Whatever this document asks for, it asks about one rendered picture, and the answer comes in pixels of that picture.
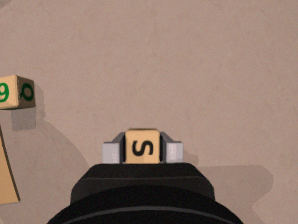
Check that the tan flat mat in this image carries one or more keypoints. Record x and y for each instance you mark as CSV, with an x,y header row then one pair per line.
x,y
8,189

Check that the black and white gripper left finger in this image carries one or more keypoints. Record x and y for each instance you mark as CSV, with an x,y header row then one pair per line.
x,y
114,152

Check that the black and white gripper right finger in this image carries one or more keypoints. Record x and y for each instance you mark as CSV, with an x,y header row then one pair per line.
x,y
170,151

